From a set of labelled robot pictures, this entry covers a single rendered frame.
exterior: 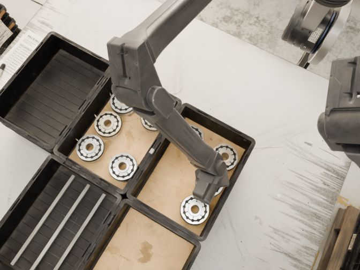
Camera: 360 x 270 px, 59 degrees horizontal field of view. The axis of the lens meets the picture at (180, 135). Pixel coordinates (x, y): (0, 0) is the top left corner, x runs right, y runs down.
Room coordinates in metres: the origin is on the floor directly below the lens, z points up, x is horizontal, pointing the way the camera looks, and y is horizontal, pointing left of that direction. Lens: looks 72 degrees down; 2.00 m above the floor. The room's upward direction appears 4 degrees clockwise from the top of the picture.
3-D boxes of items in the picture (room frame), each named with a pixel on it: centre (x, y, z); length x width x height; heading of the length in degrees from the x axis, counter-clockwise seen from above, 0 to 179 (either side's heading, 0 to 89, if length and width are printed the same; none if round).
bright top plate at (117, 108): (0.50, 0.23, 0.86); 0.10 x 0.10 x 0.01
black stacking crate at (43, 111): (0.50, 0.49, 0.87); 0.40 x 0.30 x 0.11; 154
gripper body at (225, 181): (0.20, -0.12, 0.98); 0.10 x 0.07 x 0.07; 101
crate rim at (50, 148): (0.50, 0.49, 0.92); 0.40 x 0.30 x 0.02; 154
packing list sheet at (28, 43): (0.71, 0.73, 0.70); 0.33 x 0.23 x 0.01; 155
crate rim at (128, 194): (0.24, -0.05, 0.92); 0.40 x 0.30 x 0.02; 154
